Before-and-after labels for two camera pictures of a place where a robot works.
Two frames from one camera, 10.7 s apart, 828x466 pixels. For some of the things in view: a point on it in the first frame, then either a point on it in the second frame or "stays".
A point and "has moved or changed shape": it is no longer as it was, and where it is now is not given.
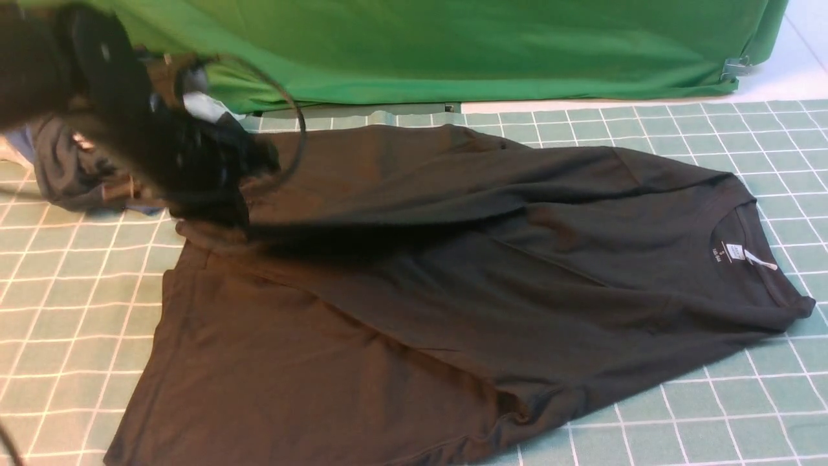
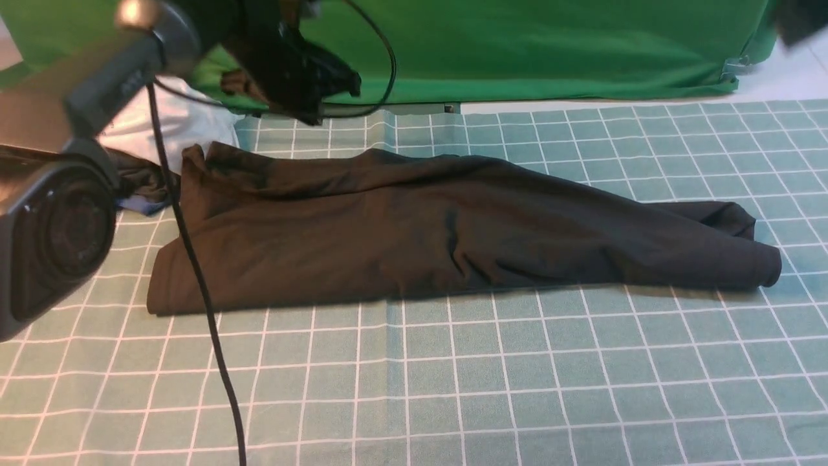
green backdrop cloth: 261,55 stays
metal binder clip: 735,67 stays
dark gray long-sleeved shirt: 417,295 has moved or changed shape
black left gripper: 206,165 to 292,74
